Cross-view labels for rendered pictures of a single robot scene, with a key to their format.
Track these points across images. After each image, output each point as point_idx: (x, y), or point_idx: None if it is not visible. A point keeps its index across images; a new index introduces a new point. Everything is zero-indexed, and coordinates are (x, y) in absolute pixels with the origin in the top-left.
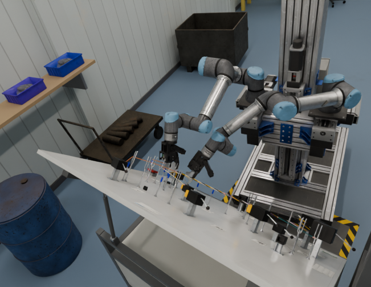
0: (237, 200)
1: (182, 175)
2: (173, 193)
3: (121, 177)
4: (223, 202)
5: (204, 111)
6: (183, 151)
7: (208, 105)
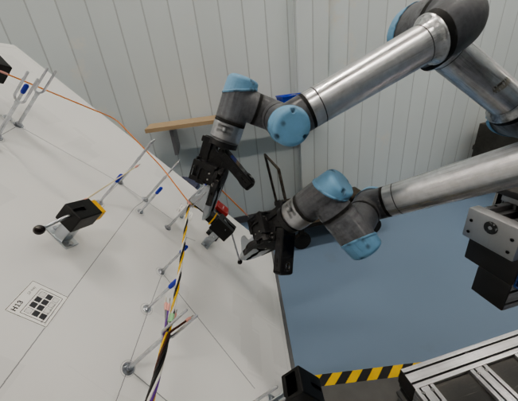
0: (282, 376)
1: (225, 229)
2: (116, 225)
3: (48, 130)
4: (290, 356)
5: (309, 89)
6: (245, 182)
7: (329, 76)
